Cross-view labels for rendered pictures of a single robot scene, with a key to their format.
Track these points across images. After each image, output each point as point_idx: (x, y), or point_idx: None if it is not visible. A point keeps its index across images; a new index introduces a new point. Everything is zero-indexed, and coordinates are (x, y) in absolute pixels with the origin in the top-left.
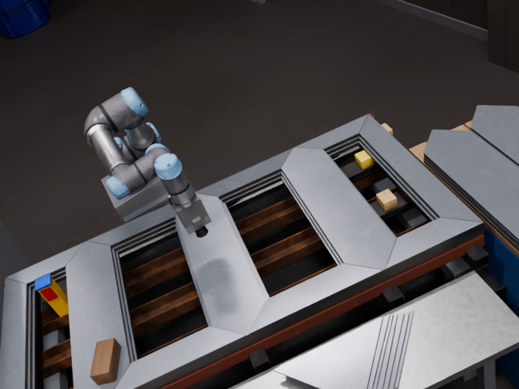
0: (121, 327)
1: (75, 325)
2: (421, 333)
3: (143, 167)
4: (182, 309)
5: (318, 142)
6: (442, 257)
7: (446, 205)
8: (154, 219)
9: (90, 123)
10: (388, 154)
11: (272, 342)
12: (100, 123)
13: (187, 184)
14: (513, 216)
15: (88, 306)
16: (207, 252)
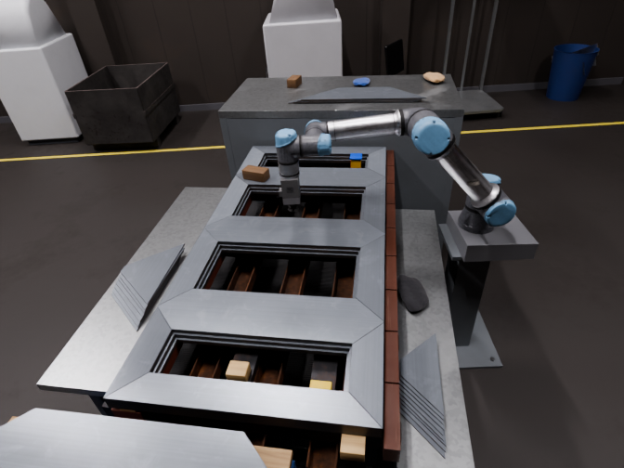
0: (279, 184)
1: (304, 169)
2: (120, 325)
3: (307, 132)
4: None
5: (370, 345)
6: None
7: (152, 386)
8: (371, 209)
9: (406, 109)
10: (276, 392)
11: None
12: (400, 113)
13: (279, 161)
14: (78, 430)
15: (313, 174)
16: (297, 227)
